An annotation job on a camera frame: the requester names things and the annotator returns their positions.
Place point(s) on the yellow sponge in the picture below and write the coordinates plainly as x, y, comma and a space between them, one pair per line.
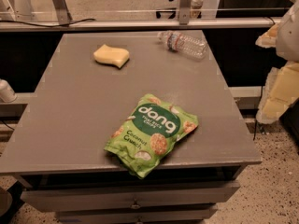
110, 55

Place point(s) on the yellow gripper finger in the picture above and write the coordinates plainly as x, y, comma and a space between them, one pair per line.
268, 39
281, 90

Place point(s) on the metal frame post left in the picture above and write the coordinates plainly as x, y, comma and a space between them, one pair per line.
62, 12

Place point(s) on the horizontal metal rail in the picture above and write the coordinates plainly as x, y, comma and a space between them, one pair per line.
93, 25

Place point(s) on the green Dang chips bag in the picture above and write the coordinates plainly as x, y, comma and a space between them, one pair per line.
149, 134

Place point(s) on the clear plastic water bottle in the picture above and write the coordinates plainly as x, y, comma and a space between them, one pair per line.
193, 47

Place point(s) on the grey drawer cabinet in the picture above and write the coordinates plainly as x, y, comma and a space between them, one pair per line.
58, 147

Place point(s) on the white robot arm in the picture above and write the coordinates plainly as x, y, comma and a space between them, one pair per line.
287, 43

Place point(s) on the white cylinder at left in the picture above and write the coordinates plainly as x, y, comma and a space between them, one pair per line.
7, 94

